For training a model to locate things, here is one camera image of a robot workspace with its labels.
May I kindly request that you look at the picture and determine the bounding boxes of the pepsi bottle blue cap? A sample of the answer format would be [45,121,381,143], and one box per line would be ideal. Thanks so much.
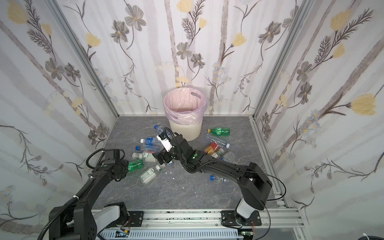
[210,175,230,183]

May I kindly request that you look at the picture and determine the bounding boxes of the clear bottle green white label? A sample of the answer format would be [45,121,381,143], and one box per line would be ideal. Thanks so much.
[212,148,225,158]

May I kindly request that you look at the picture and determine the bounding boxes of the black corrugated cable hose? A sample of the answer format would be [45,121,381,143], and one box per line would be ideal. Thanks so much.
[37,196,79,240]

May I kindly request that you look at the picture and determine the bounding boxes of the square clear bottle white cap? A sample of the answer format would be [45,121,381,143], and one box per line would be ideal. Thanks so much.
[132,153,157,163]

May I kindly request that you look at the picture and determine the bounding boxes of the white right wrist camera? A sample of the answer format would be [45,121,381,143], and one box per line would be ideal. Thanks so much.
[157,132,173,152]

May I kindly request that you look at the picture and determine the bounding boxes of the clear bottle blue cap left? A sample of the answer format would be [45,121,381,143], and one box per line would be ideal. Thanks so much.
[135,145,160,153]

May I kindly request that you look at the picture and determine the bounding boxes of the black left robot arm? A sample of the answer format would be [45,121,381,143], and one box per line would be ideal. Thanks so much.
[38,149,144,240]

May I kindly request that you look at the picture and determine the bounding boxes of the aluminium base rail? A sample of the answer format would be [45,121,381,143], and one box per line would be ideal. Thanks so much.
[104,209,310,240]

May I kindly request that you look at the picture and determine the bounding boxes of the green bottle yellow cap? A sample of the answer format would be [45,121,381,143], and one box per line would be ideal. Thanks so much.
[128,160,145,172]
[208,127,231,136]

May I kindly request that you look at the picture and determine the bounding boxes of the white slotted cable duct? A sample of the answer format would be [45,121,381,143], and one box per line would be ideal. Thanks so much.
[100,229,244,240]

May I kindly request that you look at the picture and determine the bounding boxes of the clear crushed bottle white cap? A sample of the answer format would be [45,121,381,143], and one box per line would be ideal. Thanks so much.
[204,133,230,149]

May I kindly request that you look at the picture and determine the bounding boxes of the cream plastic waste bin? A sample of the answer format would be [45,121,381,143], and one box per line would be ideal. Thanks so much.
[169,120,203,142]

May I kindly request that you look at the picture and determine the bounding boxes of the blue cap bottle near bin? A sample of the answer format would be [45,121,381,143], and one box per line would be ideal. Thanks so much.
[154,125,164,135]

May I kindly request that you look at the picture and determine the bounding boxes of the square clear bottle green label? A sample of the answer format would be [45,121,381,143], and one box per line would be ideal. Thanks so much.
[140,164,167,185]

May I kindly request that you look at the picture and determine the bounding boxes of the red yellow label tea bottle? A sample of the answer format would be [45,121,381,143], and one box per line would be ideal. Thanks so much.
[204,142,219,155]

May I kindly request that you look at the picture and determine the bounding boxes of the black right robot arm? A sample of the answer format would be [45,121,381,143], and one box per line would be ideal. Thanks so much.
[154,128,273,228]

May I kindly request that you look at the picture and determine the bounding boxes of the pink bin liner bag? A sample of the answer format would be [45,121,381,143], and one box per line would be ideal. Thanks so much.
[163,87,209,125]

